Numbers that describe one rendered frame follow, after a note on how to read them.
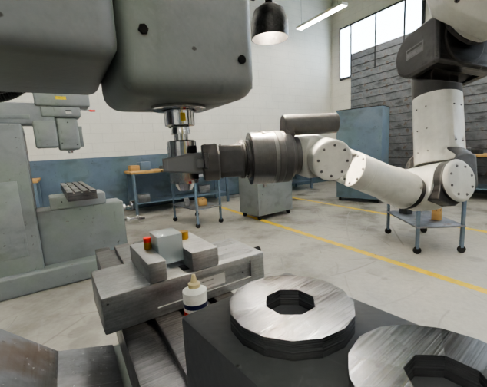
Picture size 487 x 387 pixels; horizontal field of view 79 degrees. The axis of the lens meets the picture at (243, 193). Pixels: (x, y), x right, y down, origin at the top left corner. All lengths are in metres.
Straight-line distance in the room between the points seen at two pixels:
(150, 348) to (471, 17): 0.74
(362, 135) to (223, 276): 5.92
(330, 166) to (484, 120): 7.65
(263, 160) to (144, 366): 0.36
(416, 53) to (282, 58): 8.60
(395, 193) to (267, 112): 8.14
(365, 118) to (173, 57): 6.12
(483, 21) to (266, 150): 0.39
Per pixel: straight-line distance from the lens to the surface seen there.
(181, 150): 0.47
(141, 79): 0.39
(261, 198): 4.99
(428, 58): 0.72
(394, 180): 0.59
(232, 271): 0.68
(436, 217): 4.01
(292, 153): 0.48
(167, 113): 0.48
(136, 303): 0.61
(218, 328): 0.23
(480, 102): 8.14
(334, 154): 0.48
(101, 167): 6.99
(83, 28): 0.37
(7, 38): 0.37
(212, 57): 0.43
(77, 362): 0.69
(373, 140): 6.38
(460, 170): 0.66
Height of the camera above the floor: 1.24
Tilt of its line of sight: 9 degrees down
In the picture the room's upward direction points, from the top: 3 degrees counter-clockwise
